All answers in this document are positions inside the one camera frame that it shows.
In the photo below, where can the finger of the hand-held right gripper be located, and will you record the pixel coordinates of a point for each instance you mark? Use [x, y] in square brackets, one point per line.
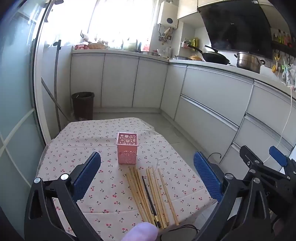
[249, 157]
[277, 155]

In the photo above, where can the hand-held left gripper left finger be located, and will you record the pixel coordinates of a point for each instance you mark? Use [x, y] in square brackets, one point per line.
[89, 173]

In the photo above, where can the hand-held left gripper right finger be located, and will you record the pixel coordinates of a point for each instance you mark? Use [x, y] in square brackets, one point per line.
[205, 173]

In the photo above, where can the pink perforated plastic basket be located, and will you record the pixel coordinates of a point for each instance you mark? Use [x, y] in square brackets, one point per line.
[127, 155]

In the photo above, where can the bundle of wooden chopsticks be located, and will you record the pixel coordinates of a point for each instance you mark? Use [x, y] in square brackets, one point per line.
[138, 197]

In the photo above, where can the cherry print tablecloth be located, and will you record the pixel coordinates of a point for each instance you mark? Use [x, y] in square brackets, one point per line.
[92, 139]

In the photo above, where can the black chopstick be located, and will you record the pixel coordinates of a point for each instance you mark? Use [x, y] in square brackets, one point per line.
[149, 199]

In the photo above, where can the dark brown trash bin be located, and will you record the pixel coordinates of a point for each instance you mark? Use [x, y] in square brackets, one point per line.
[82, 106]

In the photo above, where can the white kitchen cabinets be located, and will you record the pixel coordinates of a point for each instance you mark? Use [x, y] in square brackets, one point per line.
[208, 92]

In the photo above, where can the hanging yellow scissors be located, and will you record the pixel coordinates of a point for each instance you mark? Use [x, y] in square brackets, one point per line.
[276, 61]

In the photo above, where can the steel stock pot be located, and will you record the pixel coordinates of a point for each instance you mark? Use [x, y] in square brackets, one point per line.
[248, 62]

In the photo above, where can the upright mop pole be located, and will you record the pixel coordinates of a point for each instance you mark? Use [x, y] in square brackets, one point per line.
[56, 81]

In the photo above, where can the black wok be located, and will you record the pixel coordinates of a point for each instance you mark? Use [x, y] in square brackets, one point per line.
[214, 58]

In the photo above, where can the frosted glass sliding door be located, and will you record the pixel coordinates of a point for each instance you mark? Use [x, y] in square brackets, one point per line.
[16, 92]

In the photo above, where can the small yellow pot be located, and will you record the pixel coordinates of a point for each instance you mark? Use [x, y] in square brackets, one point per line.
[196, 58]

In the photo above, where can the shallow metal pan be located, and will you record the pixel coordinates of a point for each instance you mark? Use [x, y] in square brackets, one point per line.
[182, 57]

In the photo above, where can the red plastic basket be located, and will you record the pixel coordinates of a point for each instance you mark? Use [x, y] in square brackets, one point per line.
[81, 46]

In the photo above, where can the woven bread basket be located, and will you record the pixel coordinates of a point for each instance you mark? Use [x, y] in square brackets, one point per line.
[97, 45]

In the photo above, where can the black range hood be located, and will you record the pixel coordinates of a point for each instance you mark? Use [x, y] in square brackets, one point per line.
[235, 25]

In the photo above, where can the water heater pipes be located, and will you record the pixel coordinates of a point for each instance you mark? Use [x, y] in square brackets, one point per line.
[165, 34]

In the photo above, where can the cream upper cabinet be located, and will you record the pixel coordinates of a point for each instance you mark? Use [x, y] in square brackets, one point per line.
[187, 8]

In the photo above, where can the white water heater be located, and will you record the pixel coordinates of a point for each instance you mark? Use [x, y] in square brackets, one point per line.
[167, 14]

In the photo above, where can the wall spice shelf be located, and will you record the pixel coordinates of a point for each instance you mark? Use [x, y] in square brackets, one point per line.
[283, 39]

